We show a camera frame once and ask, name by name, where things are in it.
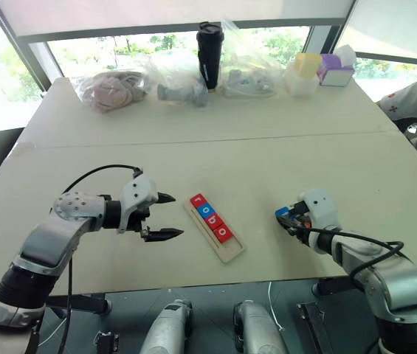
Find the silver left robot leg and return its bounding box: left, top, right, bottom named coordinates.
left=137, top=298, right=195, bottom=354

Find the clear bag with pink cloth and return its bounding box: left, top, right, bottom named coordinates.
left=73, top=68, right=151, bottom=114

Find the white floor cord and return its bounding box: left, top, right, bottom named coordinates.
left=38, top=316, right=67, bottom=346
left=267, top=282, right=285, bottom=330

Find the black metal floor bracket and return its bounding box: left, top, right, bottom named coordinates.
left=95, top=330, right=121, bottom=354
left=296, top=302, right=329, bottom=354

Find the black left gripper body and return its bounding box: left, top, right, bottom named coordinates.
left=128, top=204, right=154, bottom=240

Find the wide white roller blind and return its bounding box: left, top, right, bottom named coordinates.
left=0, top=0, right=356, bottom=37

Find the dark window frame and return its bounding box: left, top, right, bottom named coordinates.
left=0, top=0, right=417, bottom=94

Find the yellow plastic cup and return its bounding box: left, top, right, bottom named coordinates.
left=294, top=52, right=323, bottom=78

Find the clear bag with white cables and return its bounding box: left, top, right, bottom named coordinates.
left=217, top=18, right=287, bottom=99

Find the red letter tile o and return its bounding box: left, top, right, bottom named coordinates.
left=213, top=223, right=235, bottom=244

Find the black table leg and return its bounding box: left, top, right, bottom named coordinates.
left=311, top=276, right=366, bottom=297
left=41, top=293, right=114, bottom=316

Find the wooden letter tray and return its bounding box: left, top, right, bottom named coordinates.
left=183, top=193, right=247, bottom=265

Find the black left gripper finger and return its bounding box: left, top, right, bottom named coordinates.
left=155, top=190, right=177, bottom=205
left=142, top=227, right=185, bottom=243

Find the black travel tumbler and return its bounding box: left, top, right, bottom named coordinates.
left=196, top=21, right=226, bottom=91

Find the purple white tissue box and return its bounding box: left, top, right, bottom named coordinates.
left=317, top=44, right=357, bottom=88

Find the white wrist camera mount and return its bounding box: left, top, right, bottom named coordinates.
left=116, top=176, right=159, bottom=235
left=296, top=189, right=342, bottom=237

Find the silver robot leg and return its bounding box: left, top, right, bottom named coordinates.
left=232, top=300, right=289, bottom=354
left=137, top=298, right=195, bottom=354

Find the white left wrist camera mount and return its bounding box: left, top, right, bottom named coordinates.
left=116, top=176, right=159, bottom=235

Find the red letter tile b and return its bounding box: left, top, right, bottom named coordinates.
left=204, top=214, right=225, bottom=232

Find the narrow white roller blind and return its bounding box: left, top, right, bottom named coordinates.
left=335, top=0, right=417, bottom=64

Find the silver right robot leg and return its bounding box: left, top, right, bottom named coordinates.
left=232, top=300, right=289, bottom=354

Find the blue letter tile o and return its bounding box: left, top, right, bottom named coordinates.
left=197, top=203, right=215, bottom=220

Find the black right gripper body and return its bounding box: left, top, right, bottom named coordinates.
left=288, top=201, right=315, bottom=245

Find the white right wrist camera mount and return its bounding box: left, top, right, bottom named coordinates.
left=296, top=189, right=342, bottom=237

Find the clear bag with grey object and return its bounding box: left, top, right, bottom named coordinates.
left=145, top=49, right=210, bottom=108

